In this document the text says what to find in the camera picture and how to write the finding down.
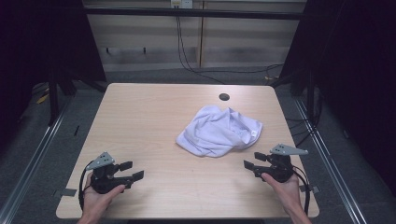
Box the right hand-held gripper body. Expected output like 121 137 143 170
261 143 309 184

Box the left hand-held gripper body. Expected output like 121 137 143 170
85 151 126 195

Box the white shirt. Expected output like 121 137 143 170
175 104 264 159

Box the person's left hand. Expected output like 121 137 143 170
81 172 127 220

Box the person's right hand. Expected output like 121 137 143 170
261 172 304 217

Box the grey tape piece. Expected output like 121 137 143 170
52 188 78 198
299 184 321 194

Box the black metal stand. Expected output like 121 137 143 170
46 66 108 127

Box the dark curtain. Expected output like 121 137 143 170
0 0 107 147
278 0 396 197

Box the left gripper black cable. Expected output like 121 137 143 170
78 161 94 213

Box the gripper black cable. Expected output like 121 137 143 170
78 161 94 213
291 165 312 217

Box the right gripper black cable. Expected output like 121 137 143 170
291 165 312 217

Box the black floor cable bundle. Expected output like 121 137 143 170
285 87 323 147

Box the metal floor rail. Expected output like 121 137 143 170
0 101 72 224
293 98 369 224

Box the black hanging wall cable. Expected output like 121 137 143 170
176 16 285 85

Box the black horizontal frame bar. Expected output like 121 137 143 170
83 7 307 21

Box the white wall power outlet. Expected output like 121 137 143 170
169 0 194 9

